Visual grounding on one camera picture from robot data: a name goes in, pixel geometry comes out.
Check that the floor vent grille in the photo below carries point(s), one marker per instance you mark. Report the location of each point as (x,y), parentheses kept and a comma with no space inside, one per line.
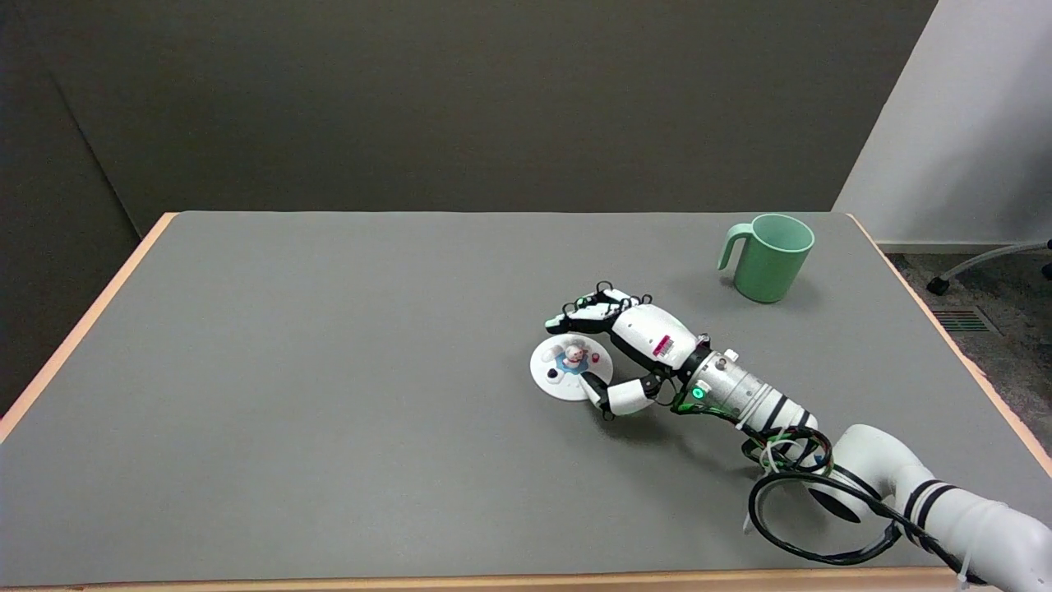
(966,321)

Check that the green plastic mug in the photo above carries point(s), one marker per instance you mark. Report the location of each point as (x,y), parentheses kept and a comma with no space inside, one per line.
(764,267)

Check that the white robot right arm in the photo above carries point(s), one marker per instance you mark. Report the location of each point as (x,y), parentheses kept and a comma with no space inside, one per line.
(879,460)

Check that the small white decorated plate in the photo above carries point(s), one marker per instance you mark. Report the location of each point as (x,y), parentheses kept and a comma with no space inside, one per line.
(559,370)

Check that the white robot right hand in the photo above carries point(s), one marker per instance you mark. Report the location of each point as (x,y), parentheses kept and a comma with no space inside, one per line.
(657,333)

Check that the grey chair base leg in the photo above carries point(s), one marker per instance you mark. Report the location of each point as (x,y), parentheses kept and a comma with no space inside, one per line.
(986,256)

